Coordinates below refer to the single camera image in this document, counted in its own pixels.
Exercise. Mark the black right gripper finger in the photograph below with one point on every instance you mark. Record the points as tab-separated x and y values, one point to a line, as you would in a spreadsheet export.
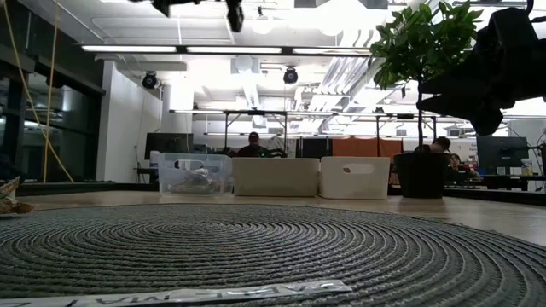
462	81
456	107

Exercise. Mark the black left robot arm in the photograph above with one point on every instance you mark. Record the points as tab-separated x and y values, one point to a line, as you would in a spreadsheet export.
161	6

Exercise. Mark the long ceiling light bar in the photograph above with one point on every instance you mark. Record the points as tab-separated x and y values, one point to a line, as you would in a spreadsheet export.
234	50
328	51
128	49

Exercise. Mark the person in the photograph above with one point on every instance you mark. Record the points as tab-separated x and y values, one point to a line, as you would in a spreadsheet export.
252	150
441	145
456	164

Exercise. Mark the green leafy plant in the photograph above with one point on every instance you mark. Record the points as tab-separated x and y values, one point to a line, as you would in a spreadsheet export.
418	42

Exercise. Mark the black computer monitor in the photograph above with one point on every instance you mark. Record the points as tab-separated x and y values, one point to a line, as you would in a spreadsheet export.
501	153
168	145

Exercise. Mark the black plant pot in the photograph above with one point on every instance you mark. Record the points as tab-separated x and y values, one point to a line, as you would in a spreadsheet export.
422	175

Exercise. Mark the round black ceiling lamp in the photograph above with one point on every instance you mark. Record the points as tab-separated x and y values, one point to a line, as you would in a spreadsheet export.
290	76
149	80

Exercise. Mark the black office desk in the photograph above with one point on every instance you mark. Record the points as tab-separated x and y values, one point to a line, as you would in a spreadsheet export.
512	177

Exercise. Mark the orange partition panel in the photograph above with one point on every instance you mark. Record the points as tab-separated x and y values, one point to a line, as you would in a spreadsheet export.
362	147

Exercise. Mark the black partition panel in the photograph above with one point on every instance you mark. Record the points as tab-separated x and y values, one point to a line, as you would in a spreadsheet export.
315	147

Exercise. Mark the white plastic bin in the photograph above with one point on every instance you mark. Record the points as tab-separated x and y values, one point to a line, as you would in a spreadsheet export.
332	185

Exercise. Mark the clear plastic bin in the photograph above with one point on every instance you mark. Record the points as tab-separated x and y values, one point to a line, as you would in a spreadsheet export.
170	162

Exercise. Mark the white bottle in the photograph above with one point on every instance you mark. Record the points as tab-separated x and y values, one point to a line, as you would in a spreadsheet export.
154	160

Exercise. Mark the grey plastic bin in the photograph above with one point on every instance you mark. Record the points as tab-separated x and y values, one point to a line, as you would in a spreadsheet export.
273	177

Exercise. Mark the round grey woven placemat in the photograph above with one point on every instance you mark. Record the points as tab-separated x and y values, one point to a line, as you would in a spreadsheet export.
273	256

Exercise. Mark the white label tape strip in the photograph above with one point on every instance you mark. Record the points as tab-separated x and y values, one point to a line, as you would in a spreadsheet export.
213	294

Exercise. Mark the black metal rack frame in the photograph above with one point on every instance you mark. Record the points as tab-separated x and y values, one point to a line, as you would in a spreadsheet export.
256	113
405	116

